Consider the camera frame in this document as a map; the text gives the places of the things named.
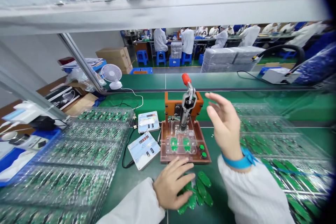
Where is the blue plastic bin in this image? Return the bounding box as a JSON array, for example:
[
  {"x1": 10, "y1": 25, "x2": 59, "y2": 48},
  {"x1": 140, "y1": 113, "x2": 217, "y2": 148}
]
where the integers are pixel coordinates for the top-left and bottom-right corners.
[{"x1": 0, "y1": 128, "x2": 63, "y2": 188}]

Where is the stack of trays with boards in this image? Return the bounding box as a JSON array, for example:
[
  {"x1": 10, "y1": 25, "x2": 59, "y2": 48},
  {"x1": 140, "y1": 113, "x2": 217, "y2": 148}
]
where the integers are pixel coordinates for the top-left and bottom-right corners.
[
  {"x1": 232, "y1": 103, "x2": 336, "y2": 224},
  {"x1": 0, "y1": 106, "x2": 136, "y2": 224}
]

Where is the wrapped stack of clear trays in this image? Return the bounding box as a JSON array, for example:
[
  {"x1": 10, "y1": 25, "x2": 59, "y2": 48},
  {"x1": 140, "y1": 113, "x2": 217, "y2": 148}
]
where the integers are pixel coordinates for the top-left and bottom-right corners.
[{"x1": 200, "y1": 46, "x2": 266, "y2": 73}]

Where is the small white desk fan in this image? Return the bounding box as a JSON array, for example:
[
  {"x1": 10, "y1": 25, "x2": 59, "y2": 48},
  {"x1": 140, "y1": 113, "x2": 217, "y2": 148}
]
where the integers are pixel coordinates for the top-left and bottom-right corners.
[{"x1": 100, "y1": 63, "x2": 123, "y2": 90}]

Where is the black power adapter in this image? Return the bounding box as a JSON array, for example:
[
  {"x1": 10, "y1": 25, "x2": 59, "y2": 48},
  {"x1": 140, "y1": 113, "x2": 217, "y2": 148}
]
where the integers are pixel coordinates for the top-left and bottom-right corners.
[{"x1": 29, "y1": 115, "x2": 56, "y2": 132}]

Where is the black meter cable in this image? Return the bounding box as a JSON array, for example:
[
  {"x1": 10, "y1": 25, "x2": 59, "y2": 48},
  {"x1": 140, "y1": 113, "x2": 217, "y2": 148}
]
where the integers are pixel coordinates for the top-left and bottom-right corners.
[{"x1": 121, "y1": 151, "x2": 136, "y2": 169}]

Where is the person's right hand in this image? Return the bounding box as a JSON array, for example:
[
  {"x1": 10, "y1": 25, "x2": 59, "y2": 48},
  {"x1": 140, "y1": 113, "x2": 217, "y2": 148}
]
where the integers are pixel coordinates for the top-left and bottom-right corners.
[{"x1": 204, "y1": 92, "x2": 244, "y2": 161}]

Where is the white meter box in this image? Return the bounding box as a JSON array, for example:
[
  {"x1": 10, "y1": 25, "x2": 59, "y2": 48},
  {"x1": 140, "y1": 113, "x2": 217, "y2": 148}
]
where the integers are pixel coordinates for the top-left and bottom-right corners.
[
  {"x1": 127, "y1": 131, "x2": 161, "y2": 171},
  {"x1": 137, "y1": 111, "x2": 161, "y2": 134}
]

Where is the black and white printed box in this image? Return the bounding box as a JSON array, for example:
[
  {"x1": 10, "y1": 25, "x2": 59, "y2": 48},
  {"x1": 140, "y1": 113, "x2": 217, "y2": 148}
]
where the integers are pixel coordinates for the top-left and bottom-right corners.
[{"x1": 44, "y1": 85, "x2": 82, "y2": 111}]

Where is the metal shelf frame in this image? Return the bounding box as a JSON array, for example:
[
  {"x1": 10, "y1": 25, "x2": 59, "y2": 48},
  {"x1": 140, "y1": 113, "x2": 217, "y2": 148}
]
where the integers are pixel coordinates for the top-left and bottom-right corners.
[{"x1": 0, "y1": 0, "x2": 332, "y2": 124}]

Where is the blue plastic crate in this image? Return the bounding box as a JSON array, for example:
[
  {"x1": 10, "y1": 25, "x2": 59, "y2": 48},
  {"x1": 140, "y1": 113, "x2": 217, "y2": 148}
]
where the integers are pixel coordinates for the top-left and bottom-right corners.
[{"x1": 130, "y1": 67, "x2": 153, "y2": 75}]

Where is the brown test fixture with clamp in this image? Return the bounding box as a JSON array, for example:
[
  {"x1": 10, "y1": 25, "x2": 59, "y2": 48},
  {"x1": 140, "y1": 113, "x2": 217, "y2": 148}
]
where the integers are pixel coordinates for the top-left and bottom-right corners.
[{"x1": 160, "y1": 72, "x2": 212, "y2": 166}]

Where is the pile of loose green boards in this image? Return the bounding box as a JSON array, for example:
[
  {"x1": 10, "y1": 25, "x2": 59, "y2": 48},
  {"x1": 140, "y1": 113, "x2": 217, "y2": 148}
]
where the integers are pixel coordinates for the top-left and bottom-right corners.
[{"x1": 177, "y1": 170, "x2": 214, "y2": 215}]

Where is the white machine with black hose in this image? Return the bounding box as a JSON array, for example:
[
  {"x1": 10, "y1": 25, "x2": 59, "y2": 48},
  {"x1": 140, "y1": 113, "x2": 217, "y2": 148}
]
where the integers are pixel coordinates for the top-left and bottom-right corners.
[{"x1": 251, "y1": 44, "x2": 306, "y2": 85}]

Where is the white fan cable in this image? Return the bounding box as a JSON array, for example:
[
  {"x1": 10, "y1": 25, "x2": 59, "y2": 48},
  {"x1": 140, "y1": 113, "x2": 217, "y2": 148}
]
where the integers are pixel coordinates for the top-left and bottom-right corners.
[{"x1": 121, "y1": 87, "x2": 145, "y2": 128}]

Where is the cardboard carton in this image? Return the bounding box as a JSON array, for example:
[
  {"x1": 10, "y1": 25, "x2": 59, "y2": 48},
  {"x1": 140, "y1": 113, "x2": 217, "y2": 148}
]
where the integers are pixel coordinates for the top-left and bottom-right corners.
[{"x1": 95, "y1": 47, "x2": 133, "y2": 75}]

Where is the blue plastic bag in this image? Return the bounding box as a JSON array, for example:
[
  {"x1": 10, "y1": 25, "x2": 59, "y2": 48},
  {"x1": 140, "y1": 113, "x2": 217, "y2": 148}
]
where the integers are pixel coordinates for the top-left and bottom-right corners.
[{"x1": 293, "y1": 31, "x2": 336, "y2": 86}]

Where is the person's left hand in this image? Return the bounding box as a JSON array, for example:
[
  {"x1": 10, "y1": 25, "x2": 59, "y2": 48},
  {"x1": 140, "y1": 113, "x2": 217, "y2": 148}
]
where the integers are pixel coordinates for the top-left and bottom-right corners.
[{"x1": 153, "y1": 155, "x2": 196, "y2": 211}]

